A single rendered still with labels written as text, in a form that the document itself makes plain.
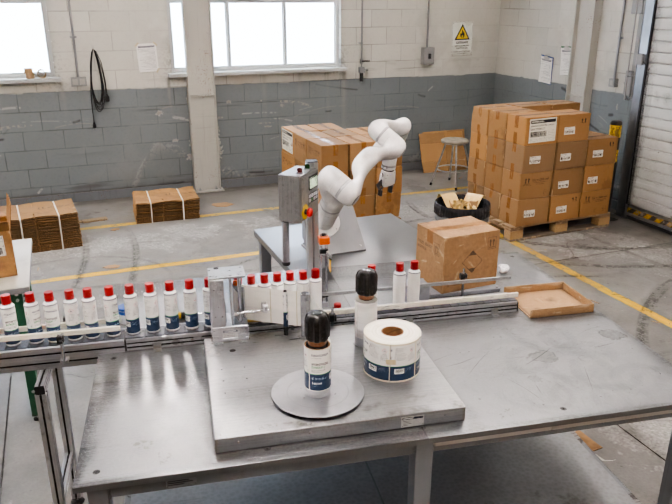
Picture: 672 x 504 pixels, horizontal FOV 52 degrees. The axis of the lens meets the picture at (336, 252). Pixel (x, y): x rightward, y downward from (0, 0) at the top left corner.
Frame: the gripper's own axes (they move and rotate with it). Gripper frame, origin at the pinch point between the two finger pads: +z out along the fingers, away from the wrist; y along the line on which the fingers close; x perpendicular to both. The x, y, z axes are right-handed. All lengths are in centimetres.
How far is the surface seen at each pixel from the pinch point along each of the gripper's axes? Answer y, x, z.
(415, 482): -159, -155, 2
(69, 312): -209, -24, -14
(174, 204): 48, 305, 145
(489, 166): 255, 82, 70
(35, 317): -219, -18, -12
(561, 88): 452, 125, 33
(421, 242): -60, -74, -18
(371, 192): 157, 142, 96
